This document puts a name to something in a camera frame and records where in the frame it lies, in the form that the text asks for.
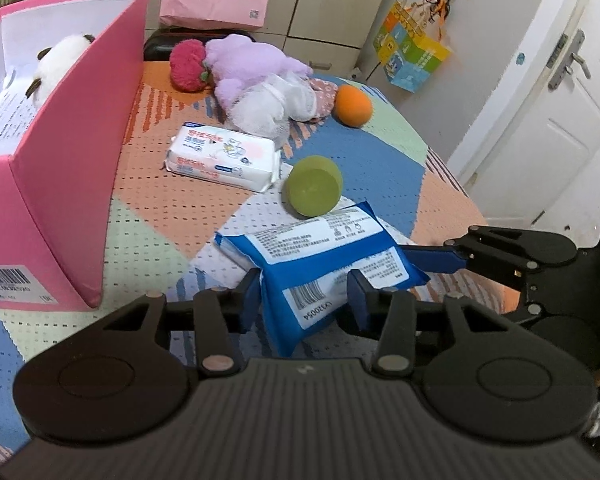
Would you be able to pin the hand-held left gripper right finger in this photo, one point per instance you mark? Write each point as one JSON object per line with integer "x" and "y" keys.
{"x": 358, "y": 296}

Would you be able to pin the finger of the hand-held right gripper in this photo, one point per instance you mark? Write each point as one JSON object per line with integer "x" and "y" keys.
{"x": 435, "y": 257}

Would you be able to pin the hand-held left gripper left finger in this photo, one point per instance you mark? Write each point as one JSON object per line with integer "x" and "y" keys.
{"x": 250, "y": 296}

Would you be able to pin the blue wipes packet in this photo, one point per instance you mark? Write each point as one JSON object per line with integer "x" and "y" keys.
{"x": 305, "y": 260}

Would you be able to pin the orange ball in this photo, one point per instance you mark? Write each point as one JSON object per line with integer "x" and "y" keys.
{"x": 352, "y": 106}

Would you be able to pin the white mesh bath sponge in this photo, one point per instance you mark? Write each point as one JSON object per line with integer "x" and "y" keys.
{"x": 265, "y": 105}

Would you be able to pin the pink cardboard box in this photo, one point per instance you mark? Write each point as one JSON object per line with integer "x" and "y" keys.
{"x": 65, "y": 185}

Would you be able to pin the purple plush toy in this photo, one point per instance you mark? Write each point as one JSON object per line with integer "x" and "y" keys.
{"x": 250, "y": 60}

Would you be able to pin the patchwork blanket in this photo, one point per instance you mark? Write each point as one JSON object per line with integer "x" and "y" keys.
{"x": 180, "y": 220}

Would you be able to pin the green cylinder toy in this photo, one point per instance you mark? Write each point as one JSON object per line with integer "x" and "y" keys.
{"x": 312, "y": 187}

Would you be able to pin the white wipes packet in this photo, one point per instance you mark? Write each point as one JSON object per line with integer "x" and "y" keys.
{"x": 220, "y": 157}

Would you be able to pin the white door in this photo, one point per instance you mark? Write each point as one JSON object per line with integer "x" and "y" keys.
{"x": 530, "y": 135}

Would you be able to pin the pink patterned cloth pouch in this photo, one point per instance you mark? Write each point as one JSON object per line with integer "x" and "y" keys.
{"x": 325, "y": 95}

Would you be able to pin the colourful paper gift bag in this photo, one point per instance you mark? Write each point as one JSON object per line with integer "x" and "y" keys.
{"x": 410, "y": 55}

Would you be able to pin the round blue sticker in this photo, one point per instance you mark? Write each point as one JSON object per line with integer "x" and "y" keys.
{"x": 520, "y": 58}

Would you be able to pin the red strawberry plush toy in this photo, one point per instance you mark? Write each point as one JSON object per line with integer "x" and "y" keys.
{"x": 187, "y": 67}

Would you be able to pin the black suitcase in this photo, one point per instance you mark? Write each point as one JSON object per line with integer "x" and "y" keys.
{"x": 157, "y": 47}

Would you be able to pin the white wardrobe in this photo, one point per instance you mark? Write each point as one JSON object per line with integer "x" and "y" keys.
{"x": 330, "y": 10}

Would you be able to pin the white printed packet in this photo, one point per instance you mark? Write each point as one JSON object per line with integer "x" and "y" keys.
{"x": 5, "y": 125}

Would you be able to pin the white panda plush toy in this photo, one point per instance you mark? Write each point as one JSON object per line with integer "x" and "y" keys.
{"x": 62, "y": 60}

